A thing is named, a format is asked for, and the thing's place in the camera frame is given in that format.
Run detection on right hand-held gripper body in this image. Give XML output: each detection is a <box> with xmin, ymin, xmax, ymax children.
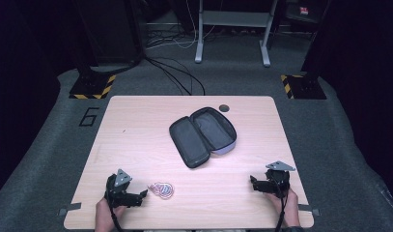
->
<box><xmin>264</xmin><ymin>160</ymin><xmax>296</xmax><ymax>199</ymax></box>

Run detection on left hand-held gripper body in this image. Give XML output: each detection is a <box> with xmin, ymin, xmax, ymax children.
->
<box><xmin>103</xmin><ymin>168</ymin><xmax>144</xmax><ymax>209</ymax></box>

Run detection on person's left hand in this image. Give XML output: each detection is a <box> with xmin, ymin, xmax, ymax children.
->
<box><xmin>94</xmin><ymin>196</ymin><xmax>127</xmax><ymax>232</ymax></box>

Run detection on small red white round object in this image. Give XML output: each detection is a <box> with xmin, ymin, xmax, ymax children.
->
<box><xmin>147</xmin><ymin>181</ymin><xmax>176</xmax><ymax>200</ymax></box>

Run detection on open black zipper case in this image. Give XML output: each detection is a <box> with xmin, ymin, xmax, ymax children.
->
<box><xmin>168</xmin><ymin>106</ymin><xmax>239</xmax><ymax>169</ymax></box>

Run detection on black hazard-striped stand base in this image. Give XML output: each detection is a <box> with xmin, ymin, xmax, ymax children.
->
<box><xmin>279</xmin><ymin>72</ymin><xmax>328</xmax><ymax>101</ymax></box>
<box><xmin>69</xmin><ymin>66</ymin><xmax>118</xmax><ymax>101</ymax></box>

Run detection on dark curtain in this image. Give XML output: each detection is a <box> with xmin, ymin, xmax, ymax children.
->
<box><xmin>300</xmin><ymin>0</ymin><xmax>393</xmax><ymax>207</ymax></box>
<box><xmin>0</xmin><ymin>0</ymin><xmax>89</xmax><ymax>202</ymax></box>

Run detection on black cabinet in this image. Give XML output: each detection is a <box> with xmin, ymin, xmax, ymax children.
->
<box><xmin>72</xmin><ymin>0</ymin><xmax>145</xmax><ymax>67</ymax></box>

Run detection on dark box with red label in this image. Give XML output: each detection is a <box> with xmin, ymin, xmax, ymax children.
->
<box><xmin>284</xmin><ymin>0</ymin><xmax>331</xmax><ymax>24</ymax></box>

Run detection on left hand-held gripper cable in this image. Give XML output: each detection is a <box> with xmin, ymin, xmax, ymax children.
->
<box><xmin>108</xmin><ymin>206</ymin><xmax>125</xmax><ymax>232</ymax></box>

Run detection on hand-held gripper cable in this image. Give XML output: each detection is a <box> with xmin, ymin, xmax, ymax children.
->
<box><xmin>108</xmin><ymin>206</ymin><xmax>125</xmax><ymax>232</ymax></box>
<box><xmin>273</xmin><ymin>191</ymin><xmax>290</xmax><ymax>232</ymax></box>

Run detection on right hand-held gripper cable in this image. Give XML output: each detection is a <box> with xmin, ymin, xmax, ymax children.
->
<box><xmin>273</xmin><ymin>191</ymin><xmax>290</xmax><ymax>232</ymax></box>

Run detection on grey table edge bracket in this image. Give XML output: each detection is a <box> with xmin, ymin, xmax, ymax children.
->
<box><xmin>297</xmin><ymin>203</ymin><xmax>322</xmax><ymax>218</ymax></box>
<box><xmin>57</xmin><ymin>201</ymin><xmax>83</xmax><ymax>218</ymax></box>

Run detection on black floor cables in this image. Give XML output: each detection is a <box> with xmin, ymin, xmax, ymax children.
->
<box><xmin>143</xmin><ymin>56</ymin><xmax>207</xmax><ymax>97</ymax></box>

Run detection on white floor cables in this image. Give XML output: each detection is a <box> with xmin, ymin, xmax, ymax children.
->
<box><xmin>145</xmin><ymin>0</ymin><xmax>217</xmax><ymax>50</ymax></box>

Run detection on white metal stand frame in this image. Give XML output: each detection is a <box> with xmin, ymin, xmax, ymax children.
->
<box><xmin>194</xmin><ymin>0</ymin><xmax>279</xmax><ymax>69</ymax></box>

